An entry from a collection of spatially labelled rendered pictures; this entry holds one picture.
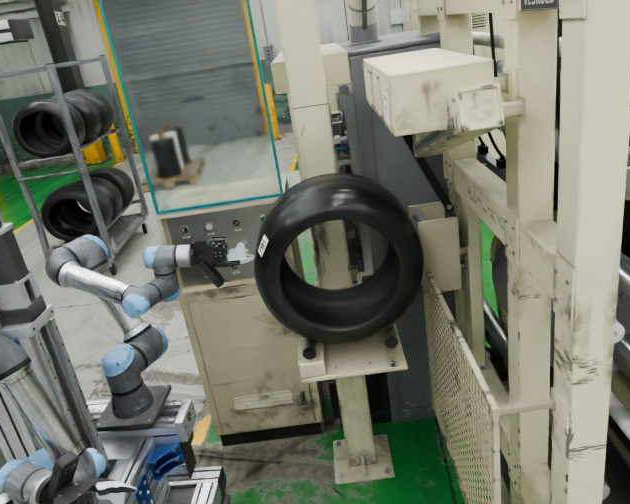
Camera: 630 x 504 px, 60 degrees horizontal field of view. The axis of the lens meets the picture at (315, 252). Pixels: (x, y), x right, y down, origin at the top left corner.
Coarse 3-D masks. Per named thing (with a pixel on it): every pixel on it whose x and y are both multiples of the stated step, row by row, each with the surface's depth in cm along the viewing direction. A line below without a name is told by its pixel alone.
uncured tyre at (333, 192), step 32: (288, 192) 182; (320, 192) 168; (352, 192) 167; (384, 192) 178; (288, 224) 168; (384, 224) 168; (256, 256) 175; (416, 256) 174; (288, 288) 204; (320, 288) 208; (352, 288) 207; (384, 288) 204; (416, 288) 179; (288, 320) 181; (320, 320) 200; (352, 320) 199; (384, 320) 181
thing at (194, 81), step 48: (144, 0) 202; (192, 0) 202; (240, 0) 202; (144, 48) 208; (192, 48) 208; (240, 48) 208; (144, 96) 215; (192, 96) 215; (240, 96) 215; (144, 144) 222; (192, 144) 222; (240, 144) 223; (192, 192) 230; (240, 192) 230
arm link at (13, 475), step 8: (8, 464) 129; (16, 464) 128; (24, 464) 128; (32, 464) 129; (0, 472) 128; (8, 472) 126; (16, 472) 126; (24, 472) 125; (32, 472) 125; (0, 480) 127; (8, 480) 125; (16, 480) 124; (24, 480) 123; (0, 488) 128; (8, 488) 125; (16, 488) 124; (16, 496) 125
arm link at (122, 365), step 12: (120, 348) 198; (132, 348) 197; (108, 360) 193; (120, 360) 192; (132, 360) 195; (144, 360) 200; (108, 372) 192; (120, 372) 192; (132, 372) 195; (108, 384) 196; (120, 384) 193; (132, 384) 196
